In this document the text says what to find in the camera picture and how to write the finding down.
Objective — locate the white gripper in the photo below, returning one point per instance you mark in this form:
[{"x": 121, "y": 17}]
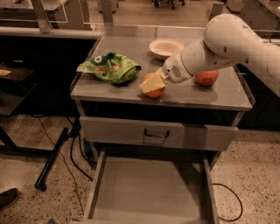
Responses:
[{"x": 174, "y": 71}]

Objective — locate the orange fruit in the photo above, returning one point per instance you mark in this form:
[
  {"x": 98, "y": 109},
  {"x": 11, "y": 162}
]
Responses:
[{"x": 156, "y": 93}]

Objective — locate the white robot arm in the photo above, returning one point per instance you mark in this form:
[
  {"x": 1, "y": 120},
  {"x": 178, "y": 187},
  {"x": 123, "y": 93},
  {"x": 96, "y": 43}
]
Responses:
[{"x": 227, "y": 40}]

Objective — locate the grey metal counter cabinet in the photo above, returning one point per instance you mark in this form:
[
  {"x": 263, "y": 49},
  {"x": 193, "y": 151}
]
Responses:
[{"x": 222, "y": 104}]

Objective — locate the grey top drawer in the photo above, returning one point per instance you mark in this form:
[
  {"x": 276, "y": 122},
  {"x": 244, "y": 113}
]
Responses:
[{"x": 182, "y": 136}]

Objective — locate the open grey middle drawer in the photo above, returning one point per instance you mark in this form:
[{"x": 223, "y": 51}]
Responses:
[{"x": 151, "y": 189}]

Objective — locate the white bowl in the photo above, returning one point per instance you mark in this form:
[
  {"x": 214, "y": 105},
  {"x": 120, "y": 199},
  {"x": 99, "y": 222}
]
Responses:
[{"x": 164, "y": 48}]

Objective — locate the green chip bag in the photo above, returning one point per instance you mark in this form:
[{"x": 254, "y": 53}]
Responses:
[{"x": 111, "y": 67}]

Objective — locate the red apple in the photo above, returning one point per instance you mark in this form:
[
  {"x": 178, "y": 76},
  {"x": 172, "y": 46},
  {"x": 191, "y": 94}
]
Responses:
[{"x": 207, "y": 78}]

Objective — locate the dark side table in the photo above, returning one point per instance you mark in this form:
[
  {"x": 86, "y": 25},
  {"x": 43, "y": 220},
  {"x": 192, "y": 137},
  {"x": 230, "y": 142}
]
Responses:
[{"x": 14, "y": 88}]

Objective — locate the black stand leg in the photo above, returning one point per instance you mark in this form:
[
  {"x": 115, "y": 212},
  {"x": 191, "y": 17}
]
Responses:
[{"x": 41, "y": 181}]

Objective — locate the dark shoe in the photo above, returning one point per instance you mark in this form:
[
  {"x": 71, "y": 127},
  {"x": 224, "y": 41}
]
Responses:
[{"x": 8, "y": 197}]

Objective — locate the black drawer handle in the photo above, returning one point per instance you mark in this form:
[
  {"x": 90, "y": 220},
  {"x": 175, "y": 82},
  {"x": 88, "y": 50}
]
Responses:
[{"x": 146, "y": 133}]

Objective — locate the grey horizontal rail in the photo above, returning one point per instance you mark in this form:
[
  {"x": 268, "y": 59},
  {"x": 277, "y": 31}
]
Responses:
[{"x": 53, "y": 33}]

